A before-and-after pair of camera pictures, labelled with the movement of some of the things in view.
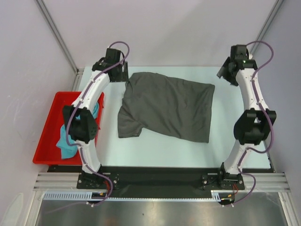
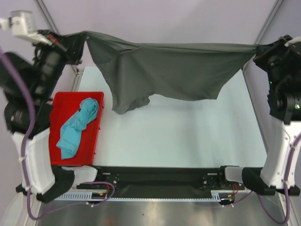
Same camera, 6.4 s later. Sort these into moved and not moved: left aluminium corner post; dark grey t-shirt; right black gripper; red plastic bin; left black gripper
Moved: dark grey t-shirt; left black gripper; right black gripper
Not moved: left aluminium corner post; red plastic bin
